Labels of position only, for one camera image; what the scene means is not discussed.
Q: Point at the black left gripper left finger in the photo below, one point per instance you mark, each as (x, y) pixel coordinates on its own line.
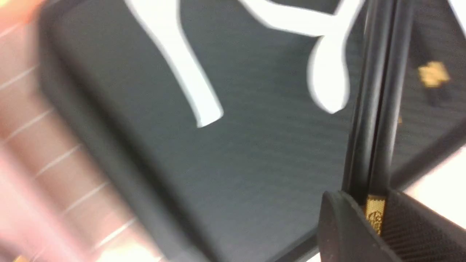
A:
(344, 235)

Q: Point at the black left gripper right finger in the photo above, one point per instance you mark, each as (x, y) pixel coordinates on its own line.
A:
(418, 234)

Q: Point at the gold-banded black chopstick pair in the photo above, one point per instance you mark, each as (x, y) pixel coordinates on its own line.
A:
(399, 35)
(357, 170)

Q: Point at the white spoon on side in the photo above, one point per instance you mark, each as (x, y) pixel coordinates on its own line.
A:
(327, 70)

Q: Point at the white spoon centre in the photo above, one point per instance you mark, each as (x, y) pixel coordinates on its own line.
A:
(291, 19)

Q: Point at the white spoon far left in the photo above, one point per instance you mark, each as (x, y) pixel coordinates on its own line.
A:
(160, 19)

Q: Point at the pink checkered tablecloth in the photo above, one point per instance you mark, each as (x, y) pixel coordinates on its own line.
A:
(85, 203)

